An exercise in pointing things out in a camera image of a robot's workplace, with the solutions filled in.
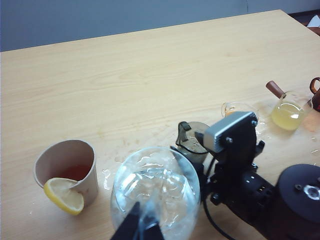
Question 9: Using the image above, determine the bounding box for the beige paper cup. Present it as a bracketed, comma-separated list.
[33, 139, 99, 208]

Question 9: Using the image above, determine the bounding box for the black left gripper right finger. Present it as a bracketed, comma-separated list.
[143, 217, 165, 240]

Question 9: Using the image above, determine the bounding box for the white paper sheet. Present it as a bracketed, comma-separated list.
[306, 14, 320, 28]

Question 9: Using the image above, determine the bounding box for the black cable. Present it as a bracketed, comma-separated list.
[202, 157, 233, 240]

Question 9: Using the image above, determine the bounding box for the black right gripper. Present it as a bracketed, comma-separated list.
[170, 116, 266, 208]

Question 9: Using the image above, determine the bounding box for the clear cup with wooden handle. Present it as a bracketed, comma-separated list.
[265, 80, 313, 131]

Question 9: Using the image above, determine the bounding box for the clear cup with orange juice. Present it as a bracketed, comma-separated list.
[221, 101, 254, 118]

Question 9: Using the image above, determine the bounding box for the grey smoked glass measuring cup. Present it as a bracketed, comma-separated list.
[176, 121, 211, 163]

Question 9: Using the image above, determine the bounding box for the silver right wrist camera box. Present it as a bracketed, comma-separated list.
[203, 111, 258, 153]

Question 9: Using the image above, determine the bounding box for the amber glass measuring cup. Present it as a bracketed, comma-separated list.
[309, 77, 320, 112]

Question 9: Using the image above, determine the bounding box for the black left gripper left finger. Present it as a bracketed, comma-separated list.
[109, 201, 141, 240]

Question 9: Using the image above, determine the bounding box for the clear wine glass with ice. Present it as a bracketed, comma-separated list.
[109, 146, 201, 240]

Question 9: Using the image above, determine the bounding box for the yellow lemon slice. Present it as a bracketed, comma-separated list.
[43, 177, 85, 216]

